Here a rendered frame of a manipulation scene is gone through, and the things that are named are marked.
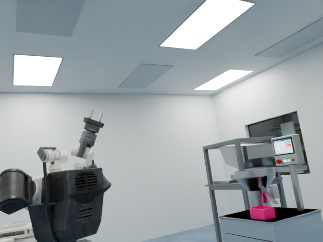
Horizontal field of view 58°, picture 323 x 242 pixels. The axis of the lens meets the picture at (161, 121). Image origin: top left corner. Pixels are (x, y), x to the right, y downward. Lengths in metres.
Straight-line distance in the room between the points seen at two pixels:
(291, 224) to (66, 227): 1.74
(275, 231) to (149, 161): 3.97
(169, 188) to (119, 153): 1.28
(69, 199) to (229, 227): 1.77
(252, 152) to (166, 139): 2.93
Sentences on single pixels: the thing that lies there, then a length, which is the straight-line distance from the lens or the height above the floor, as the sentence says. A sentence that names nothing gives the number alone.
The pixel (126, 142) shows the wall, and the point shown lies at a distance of 5.84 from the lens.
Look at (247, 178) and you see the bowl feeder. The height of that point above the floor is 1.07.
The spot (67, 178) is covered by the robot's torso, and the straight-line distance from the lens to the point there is 1.25.
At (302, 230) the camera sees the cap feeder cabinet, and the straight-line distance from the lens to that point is 2.60.
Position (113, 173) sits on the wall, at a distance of 5.69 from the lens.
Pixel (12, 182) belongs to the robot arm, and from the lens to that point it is 1.29.
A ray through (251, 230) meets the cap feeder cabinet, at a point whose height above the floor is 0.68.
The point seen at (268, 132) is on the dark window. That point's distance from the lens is 6.05.
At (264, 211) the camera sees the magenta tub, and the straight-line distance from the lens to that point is 2.43.
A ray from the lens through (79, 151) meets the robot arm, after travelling 1.70.
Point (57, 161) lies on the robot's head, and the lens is 1.46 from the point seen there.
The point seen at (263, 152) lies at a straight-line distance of 3.75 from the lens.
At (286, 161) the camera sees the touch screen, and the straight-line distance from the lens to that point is 2.68.
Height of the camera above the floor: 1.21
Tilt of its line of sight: 10 degrees up
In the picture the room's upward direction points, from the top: 7 degrees counter-clockwise
